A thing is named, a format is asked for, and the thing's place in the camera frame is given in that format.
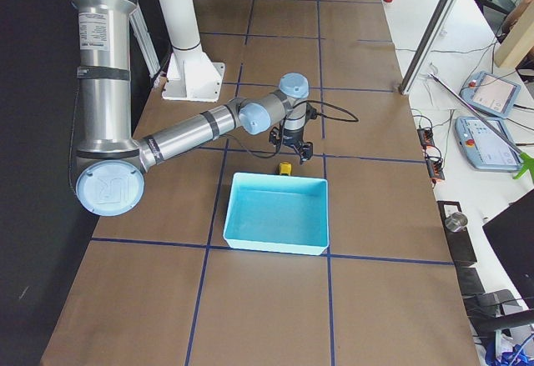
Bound near teach pendant tablet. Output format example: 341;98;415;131
455;116;521;172

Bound turquoise plastic bin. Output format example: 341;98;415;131
223;173;330;255

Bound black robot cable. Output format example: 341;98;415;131
216;99;360;159

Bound far teach pendant tablet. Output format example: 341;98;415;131
460;71;521;118

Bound black laptop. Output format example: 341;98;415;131
483;190;534;302

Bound aluminium frame post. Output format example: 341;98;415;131
399;0;456;95

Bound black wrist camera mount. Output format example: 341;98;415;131
305;103;320;123

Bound metal cup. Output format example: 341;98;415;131
444;212;468;233

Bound yellow beetle toy car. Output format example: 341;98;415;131
279;162;292;176

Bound teach pendant tablet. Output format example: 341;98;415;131
460;71;521;118
455;116;521;172

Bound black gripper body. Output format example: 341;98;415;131
282;128;306;152

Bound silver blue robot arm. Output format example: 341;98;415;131
70;0;315;216

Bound orange black connector strip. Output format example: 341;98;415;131
417;127;445;184

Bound white pedestal column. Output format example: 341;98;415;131
159;0;225;103

